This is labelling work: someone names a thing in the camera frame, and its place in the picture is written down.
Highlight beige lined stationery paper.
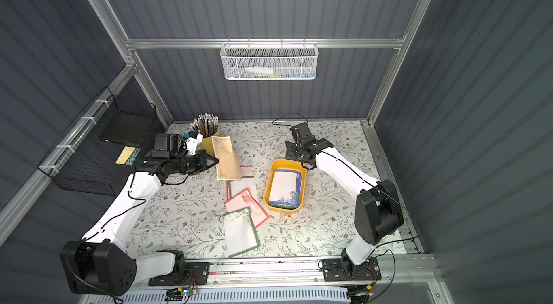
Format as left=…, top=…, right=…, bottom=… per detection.
left=212, top=136, right=242, bottom=181

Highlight red bordered stationery paper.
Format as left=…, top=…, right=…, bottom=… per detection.
left=240, top=165, right=253, bottom=177

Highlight green bordered stationery paper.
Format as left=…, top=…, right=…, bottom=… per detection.
left=226, top=176, right=258, bottom=200

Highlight yellow storage tray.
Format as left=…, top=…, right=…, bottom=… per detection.
left=263, top=159, right=308, bottom=214

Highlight blue bordered stationery paper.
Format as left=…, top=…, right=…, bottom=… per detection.
left=269, top=170, right=302, bottom=210

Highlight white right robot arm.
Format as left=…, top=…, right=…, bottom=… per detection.
left=285, top=122, right=404, bottom=270

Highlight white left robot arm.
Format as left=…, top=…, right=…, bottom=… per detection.
left=60, top=131, right=219, bottom=303

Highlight yellow pencil cup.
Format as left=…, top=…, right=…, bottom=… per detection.
left=199, top=131, right=221, bottom=156

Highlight bundle of pencils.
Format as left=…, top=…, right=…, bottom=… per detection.
left=190, top=113, right=219, bottom=138

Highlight yellow sticky notes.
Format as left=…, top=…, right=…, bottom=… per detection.
left=115, top=146, right=141, bottom=166

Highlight black notebook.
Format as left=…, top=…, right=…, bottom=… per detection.
left=100, top=112, right=151, bottom=147

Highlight white glue bottle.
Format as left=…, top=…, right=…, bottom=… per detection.
left=244, top=66, right=275, bottom=76

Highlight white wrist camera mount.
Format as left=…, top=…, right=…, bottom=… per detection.
left=183, top=131, right=203, bottom=155

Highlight black camera cable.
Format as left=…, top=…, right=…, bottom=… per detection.
left=271, top=113, right=310, bottom=128

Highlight black wire wall basket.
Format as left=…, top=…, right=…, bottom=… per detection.
left=37, top=88, right=158, bottom=196

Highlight white mesh wall basket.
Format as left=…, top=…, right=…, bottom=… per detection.
left=220, top=43, right=319, bottom=81

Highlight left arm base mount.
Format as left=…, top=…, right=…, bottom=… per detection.
left=148, top=262, right=210, bottom=287

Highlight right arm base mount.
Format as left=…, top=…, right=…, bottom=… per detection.
left=318, top=258, right=382, bottom=283

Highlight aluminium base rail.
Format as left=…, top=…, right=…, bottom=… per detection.
left=132, top=251, right=443, bottom=290

